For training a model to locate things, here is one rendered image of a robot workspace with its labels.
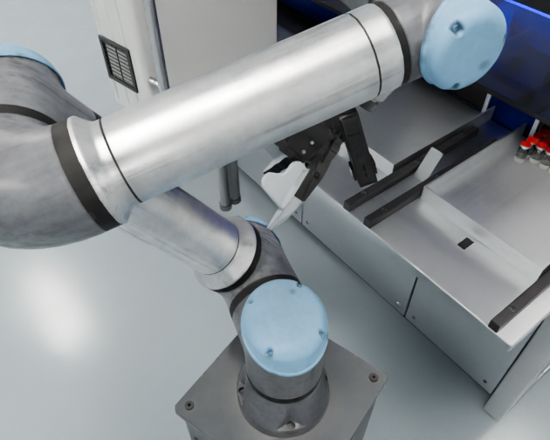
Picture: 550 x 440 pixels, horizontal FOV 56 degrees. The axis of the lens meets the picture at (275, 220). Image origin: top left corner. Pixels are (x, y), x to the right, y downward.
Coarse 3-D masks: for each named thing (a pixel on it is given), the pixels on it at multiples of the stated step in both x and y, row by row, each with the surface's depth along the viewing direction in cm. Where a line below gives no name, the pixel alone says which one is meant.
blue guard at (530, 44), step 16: (320, 0) 138; (336, 0) 134; (496, 0) 99; (512, 16) 98; (528, 16) 95; (544, 16) 93; (512, 32) 99; (528, 32) 97; (544, 32) 94; (512, 48) 101; (528, 48) 98; (544, 48) 96; (496, 64) 105; (512, 64) 102; (528, 64) 100; (544, 64) 97; (480, 80) 110; (496, 80) 107; (512, 80) 104; (528, 80) 101; (544, 80) 99; (512, 96) 105; (528, 96) 103; (544, 96) 100; (544, 112) 101
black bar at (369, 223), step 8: (488, 144) 112; (472, 152) 110; (464, 160) 108; (448, 168) 106; (432, 176) 104; (424, 184) 103; (408, 192) 101; (416, 192) 101; (392, 200) 100; (400, 200) 100; (408, 200) 100; (384, 208) 98; (392, 208) 98; (400, 208) 100; (368, 216) 97; (376, 216) 97; (384, 216) 98; (368, 224) 97
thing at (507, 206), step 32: (480, 160) 110; (512, 160) 111; (448, 192) 104; (480, 192) 104; (512, 192) 104; (544, 192) 104; (480, 224) 93; (512, 224) 98; (544, 224) 98; (512, 256) 90; (544, 256) 92
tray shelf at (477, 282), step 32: (480, 128) 119; (448, 160) 111; (320, 192) 105; (352, 192) 104; (384, 192) 104; (384, 224) 98; (416, 224) 98; (448, 224) 98; (416, 256) 93; (448, 256) 93; (480, 256) 93; (448, 288) 88; (480, 288) 88; (512, 288) 88; (480, 320) 84; (512, 320) 83
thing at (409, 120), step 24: (408, 96) 128; (432, 96) 128; (384, 120) 121; (408, 120) 121; (432, 120) 121; (456, 120) 121; (480, 120) 118; (384, 144) 114; (408, 144) 114; (432, 144) 110; (384, 168) 108
